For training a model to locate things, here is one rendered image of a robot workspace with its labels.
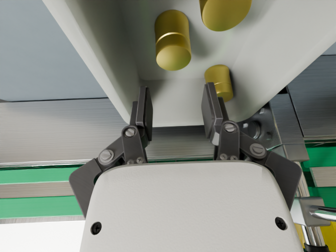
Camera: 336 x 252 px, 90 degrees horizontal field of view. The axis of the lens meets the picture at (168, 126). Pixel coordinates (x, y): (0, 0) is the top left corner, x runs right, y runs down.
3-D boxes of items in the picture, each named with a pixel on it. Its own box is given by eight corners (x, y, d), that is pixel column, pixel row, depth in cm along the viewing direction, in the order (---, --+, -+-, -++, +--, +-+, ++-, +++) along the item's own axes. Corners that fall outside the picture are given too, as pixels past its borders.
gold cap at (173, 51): (152, 10, 16) (152, 46, 14) (190, 7, 16) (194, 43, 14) (156, 41, 19) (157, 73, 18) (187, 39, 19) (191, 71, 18)
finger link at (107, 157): (108, 177, 13) (121, 110, 17) (150, 175, 13) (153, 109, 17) (90, 159, 10) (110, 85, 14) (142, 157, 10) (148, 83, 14)
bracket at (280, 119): (236, 120, 31) (243, 158, 29) (262, 93, 22) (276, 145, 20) (255, 120, 31) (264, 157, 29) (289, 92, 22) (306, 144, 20)
